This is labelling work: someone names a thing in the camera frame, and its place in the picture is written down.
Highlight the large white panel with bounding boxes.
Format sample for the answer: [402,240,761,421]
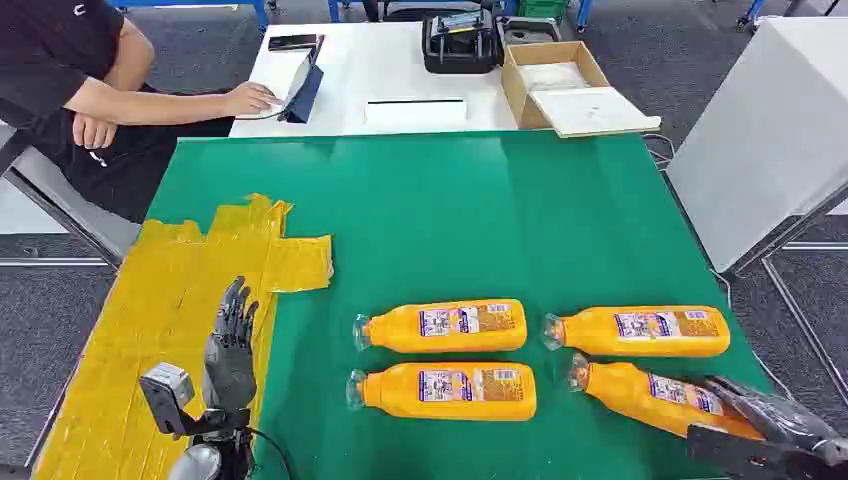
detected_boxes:
[665,16,848,274]

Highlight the orange drink bottle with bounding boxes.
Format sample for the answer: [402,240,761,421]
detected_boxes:
[542,304,732,360]
[345,361,539,423]
[567,353,764,443]
[352,298,529,354]

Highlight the white table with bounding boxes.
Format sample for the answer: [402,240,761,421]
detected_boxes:
[228,19,601,139]

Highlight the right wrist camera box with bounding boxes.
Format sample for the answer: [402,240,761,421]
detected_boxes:
[685,423,837,480]

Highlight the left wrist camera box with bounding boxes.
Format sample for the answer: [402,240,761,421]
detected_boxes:
[138,361,197,437]

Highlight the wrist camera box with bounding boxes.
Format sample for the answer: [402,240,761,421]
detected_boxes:
[685,423,837,480]
[138,361,197,437]

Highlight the grey metal frame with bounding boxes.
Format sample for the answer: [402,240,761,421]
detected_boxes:
[718,185,848,405]

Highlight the green crate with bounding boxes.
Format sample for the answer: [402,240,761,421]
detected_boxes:
[516,0,571,20]

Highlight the black device case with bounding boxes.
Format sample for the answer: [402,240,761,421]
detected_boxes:
[421,7,506,75]

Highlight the grey plastic tray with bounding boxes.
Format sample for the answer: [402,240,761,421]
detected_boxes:
[496,16,564,48]

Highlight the black phone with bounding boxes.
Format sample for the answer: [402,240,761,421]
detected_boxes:
[268,33,320,53]

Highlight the person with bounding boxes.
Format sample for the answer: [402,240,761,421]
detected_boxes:
[0,0,283,225]

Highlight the grey metal bench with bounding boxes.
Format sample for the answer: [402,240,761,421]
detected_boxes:
[0,119,142,268]

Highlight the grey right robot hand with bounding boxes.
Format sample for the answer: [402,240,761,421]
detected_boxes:
[700,375,848,466]

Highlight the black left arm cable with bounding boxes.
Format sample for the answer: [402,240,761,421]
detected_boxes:
[248,428,293,480]

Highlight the blue metal frame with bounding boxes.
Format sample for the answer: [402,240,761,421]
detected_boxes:
[109,0,270,32]

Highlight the person's left hand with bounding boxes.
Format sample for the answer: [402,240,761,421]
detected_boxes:
[71,112,119,151]

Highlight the person's right hand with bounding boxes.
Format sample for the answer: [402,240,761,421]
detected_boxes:
[221,81,283,119]

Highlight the open cardboard box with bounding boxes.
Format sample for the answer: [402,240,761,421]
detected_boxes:
[500,40,611,131]

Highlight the green table mat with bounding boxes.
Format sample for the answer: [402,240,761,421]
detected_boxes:
[146,130,776,480]

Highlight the white foam board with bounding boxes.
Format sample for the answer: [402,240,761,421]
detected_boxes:
[529,86,662,139]

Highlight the tablet in dark case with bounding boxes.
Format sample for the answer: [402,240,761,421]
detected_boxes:
[233,34,327,125]

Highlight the flat white box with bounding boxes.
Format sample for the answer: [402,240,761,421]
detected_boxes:
[362,97,469,131]

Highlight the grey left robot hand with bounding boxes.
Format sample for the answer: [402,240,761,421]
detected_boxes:
[202,276,260,413]

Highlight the white packing sheet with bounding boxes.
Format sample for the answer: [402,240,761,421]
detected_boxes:
[518,61,592,93]

